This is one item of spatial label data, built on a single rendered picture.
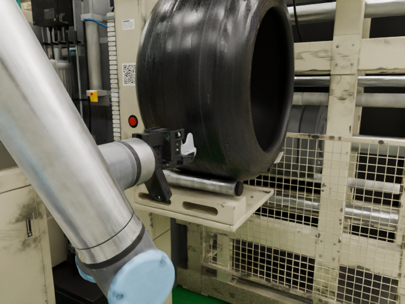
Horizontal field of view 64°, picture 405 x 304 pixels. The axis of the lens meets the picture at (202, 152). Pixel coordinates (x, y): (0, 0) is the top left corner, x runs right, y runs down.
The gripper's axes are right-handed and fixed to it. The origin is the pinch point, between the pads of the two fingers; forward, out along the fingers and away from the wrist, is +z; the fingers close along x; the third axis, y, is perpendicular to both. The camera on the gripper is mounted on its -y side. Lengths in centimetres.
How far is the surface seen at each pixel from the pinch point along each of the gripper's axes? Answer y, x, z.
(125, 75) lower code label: 19.6, 37.4, 18.0
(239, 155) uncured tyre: -0.9, -10.6, 6.2
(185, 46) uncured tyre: 25.3, -0.2, -2.3
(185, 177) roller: -10.8, 8.7, 10.7
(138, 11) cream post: 40, 30, 18
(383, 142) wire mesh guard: -3, -42, 59
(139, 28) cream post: 34.3, 30.3, 18.0
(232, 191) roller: -12.4, -7.2, 10.3
